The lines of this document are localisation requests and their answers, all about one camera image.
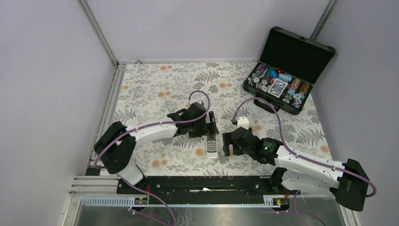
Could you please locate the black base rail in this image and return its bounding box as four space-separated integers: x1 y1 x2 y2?
116 169 295 206

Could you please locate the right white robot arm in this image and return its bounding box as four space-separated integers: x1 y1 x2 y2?
223 127 369 211

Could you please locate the black poker chip case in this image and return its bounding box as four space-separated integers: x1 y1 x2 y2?
242 26 336 115

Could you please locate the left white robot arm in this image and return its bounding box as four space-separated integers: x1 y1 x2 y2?
93 102 219 194

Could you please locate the floral table mat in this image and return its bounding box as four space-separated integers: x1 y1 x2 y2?
114 63 332 176

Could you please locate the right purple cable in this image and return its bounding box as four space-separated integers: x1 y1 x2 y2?
231 97 377 198

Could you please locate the purple cable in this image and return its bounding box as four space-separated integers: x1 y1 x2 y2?
231 97 377 198
93 90 211 170

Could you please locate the blue playing card deck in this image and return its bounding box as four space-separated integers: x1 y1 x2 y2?
267 79 288 98

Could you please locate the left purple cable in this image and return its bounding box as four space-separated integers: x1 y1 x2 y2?
93 90 211 170

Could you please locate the white remote control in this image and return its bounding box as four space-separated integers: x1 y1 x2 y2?
206 135 218 159

